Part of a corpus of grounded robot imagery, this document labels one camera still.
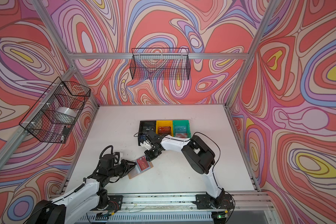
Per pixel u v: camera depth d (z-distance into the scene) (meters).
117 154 0.78
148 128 1.02
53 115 0.70
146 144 0.83
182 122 1.01
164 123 0.99
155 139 0.75
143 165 0.86
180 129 1.02
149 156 0.79
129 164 0.79
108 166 0.68
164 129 1.02
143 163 0.86
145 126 1.03
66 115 0.70
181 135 0.99
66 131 0.73
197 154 0.54
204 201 0.73
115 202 0.73
